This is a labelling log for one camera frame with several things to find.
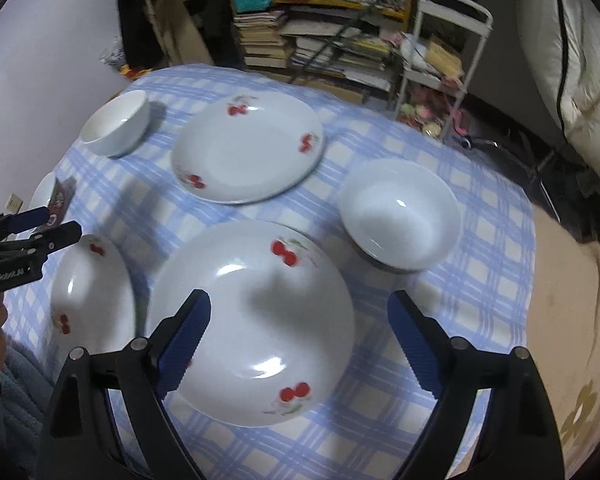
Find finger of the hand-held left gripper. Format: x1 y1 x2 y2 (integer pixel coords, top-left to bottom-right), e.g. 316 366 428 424
0 222 83 265
0 206 51 241

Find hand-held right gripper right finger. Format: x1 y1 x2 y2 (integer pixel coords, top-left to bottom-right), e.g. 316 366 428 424
386 290 566 480

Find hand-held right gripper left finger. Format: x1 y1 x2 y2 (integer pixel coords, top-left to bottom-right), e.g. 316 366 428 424
36 289 213 480

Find red patterned white bowl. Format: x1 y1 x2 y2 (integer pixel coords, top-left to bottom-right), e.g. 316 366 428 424
28 172 77 226

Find large cherry print plate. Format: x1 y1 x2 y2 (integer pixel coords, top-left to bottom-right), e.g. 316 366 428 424
147 220 356 428

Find blue plaid tablecloth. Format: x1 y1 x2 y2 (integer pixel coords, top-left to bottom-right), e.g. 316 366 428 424
2 64 536 480

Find cherry print bowl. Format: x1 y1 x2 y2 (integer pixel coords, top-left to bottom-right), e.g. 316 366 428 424
50 234 138 361

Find small white bowl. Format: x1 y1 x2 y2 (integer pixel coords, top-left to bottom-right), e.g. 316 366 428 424
79 90 151 157

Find blue fleece clothing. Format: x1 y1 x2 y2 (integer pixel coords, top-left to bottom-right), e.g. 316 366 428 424
0 345 56 480

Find wide white bowl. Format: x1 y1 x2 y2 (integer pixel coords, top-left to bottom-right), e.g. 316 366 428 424
339 158 462 273

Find beige flower blanket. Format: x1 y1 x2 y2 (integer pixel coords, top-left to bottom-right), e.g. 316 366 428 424
480 200 600 471

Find chrome chair base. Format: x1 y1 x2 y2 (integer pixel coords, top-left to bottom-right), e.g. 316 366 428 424
460 130 562 222

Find colourful plush toys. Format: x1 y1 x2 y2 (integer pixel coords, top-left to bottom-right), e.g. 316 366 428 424
399 101 452 137

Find brown cardboard box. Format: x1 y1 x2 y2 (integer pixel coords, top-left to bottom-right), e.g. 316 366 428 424
145 0 216 66

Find stack of old books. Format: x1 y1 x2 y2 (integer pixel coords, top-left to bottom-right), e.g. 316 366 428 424
232 10 293 68

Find stack of magazines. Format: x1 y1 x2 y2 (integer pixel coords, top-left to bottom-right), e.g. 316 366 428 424
285 7 401 92

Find white utility cart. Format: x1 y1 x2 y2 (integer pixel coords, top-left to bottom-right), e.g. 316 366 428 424
392 0 494 146

